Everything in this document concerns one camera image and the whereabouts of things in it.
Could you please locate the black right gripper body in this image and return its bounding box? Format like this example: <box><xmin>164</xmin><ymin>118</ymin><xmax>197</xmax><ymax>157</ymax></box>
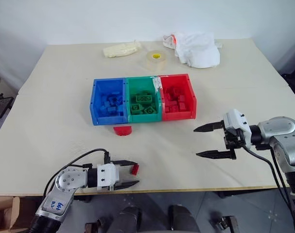
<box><xmin>224</xmin><ymin>128</ymin><xmax>245</xmax><ymax>152</ymax></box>

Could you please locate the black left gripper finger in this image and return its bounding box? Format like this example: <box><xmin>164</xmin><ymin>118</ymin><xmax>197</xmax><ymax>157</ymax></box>
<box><xmin>112</xmin><ymin>160</ymin><xmax>138</xmax><ymax>167</ymax></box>
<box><xmin>113</xmin><ymin>180</ymin><xmax>140</xmax><ymax>192</ymax></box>

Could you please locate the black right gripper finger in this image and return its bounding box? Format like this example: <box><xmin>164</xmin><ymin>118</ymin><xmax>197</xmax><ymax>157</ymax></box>
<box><xmin>193</xmin><ymin>120</ymin><xmax>226</xmax><ymax>133</ymax></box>
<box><xmin>195</xmin><ymin>150</ymin><xmax>236</xmax><ymax>161</ymax></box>

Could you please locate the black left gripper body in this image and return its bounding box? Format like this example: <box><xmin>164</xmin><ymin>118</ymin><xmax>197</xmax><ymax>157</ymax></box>
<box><xmin>109</xmin><ymin>159</ymin><xmax>121</xmax><ymax>192</ymax></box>

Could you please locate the red semicircle block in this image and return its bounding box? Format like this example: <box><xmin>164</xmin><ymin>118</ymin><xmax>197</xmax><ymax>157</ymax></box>
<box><xmin>113</xmin><ymin>125</ymin><xmax>133</xmax><ymax>137</ymax></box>

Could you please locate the red plastic bin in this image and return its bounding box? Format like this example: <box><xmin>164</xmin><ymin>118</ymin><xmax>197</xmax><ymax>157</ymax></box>
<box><xmin>159</xmin><ymin>73</ymin><xmax>198</xmax><ymax>122</ymax></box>

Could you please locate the blue plastic bin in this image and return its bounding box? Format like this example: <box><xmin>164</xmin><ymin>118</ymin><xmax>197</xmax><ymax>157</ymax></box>
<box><xmin>89</xmin><ymin>78</ymin><xmax>128</xmax><ymax>126</ymax></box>

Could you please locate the green plastic bin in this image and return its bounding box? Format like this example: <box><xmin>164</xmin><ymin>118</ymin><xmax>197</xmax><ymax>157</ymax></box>
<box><xmin>125</xmin><ymin>75</ymin><xmax>163</xmax><ymax>123</ymax></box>

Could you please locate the dark table foot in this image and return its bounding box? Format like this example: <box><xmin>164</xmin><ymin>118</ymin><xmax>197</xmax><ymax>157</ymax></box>
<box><xmin>209</xmin><ymin>214</ymin><xmax>238</xmax><ymax>233</ymax></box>
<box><xmin>85</xmin><ymin>216</ymin><xmax>114</xmax><ymax>233</ymax></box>

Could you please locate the long green studded block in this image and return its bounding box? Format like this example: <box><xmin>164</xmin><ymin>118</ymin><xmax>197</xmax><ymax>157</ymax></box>
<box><xmin>135</xmin><ymin>94</ymin><xmax>154</xmax><ymax>102</ymax></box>

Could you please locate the white tape strip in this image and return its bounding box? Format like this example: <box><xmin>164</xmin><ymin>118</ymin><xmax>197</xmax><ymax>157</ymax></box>
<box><xmin>150</xmin><ymin>75</ymin><xmax>163</xmax><ymax>93</ymax></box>

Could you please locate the white crumpled cloth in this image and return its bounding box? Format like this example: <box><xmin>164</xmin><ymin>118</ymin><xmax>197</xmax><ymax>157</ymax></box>
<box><xmin>173</xmin><ymin>31</ymin><xmax>224</xmax><ymax>69</ymax></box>

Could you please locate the clear tape roll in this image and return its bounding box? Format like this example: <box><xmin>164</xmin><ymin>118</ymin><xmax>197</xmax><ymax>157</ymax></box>
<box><xmin>144</xmin><ymin>49</ymin><xmax>168</xmax><ymax>72</ymax></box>

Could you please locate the white bag with orange print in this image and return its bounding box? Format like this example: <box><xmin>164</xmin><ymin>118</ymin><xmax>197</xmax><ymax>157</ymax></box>
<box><xmin>162</xmin><ymin>33</ymin><xmax>178</xmax><ymax>50</ymax></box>

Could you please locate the cream filled plastic bag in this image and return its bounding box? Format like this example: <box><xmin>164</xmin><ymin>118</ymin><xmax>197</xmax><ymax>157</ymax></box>
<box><xmin>103</xmin><ymin>41</ymin><xmax>143</xmax><ymax>59</ymax></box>

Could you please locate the brown cardboard box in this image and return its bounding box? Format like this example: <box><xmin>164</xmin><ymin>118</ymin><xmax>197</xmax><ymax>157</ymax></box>
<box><xmin>0</xmin><ymin>196</ymin><xmax>45</xmax><ymax>233</ymax></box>

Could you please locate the black metal stand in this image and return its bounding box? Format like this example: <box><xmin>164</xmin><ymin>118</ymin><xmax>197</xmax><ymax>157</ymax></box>
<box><xmin>0</xmin><ymin>95</ymin><xmax>15</xmax><ymax>120</ymax></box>

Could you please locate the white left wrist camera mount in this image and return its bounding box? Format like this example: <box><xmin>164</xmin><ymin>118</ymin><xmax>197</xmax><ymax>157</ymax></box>
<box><xmin>96</xmin><ymin>163</ymin><xmax>120</xmax><ymax>193</ymax></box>

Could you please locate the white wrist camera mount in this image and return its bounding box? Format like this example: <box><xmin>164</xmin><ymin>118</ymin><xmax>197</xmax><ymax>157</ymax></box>
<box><xmin>96</xmin><ymin>163</ymin><xmax>120</xmax><ymax>193</ymax></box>
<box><xmin>223</xmin><ymin>108</ymin><xmax>253</xmax><ymax>149</ymax></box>

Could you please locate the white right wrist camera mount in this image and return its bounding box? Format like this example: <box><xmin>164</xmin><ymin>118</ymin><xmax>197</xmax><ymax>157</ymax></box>
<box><xmin>223</xmin><ymin>108</ymin><xmax>253</xmax><ymax>149</ymax></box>

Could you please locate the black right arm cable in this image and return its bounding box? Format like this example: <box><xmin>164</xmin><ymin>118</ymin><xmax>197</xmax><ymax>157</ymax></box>
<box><xmin>270</xmin><ymin>145</ymin><xmax>295</xmax><ymax>212</ymax></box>
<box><xmin>242</xmin><ymin>143</ymin><xmax>288</xmax><ymax>202</ymax></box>

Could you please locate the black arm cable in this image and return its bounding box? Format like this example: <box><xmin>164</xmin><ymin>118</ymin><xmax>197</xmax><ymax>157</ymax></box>
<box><xmin>242</xmin><ymin>143</ymin><xmax>288</xmax><ymax>202</ymax></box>
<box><xmin>270</xmin><ymin>145</ymin><xmax>295</xmax><ymax>212</ymax></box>
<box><xmin>43</xmin><ymin>148</ymin><xmax>109</xmax><ymax>196</ymax></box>

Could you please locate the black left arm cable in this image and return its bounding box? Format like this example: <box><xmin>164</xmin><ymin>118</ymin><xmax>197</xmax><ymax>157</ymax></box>
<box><xmin>43</xmin><ymin>148</ymin><xmax>109</xmax><ymax>196</ymax></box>

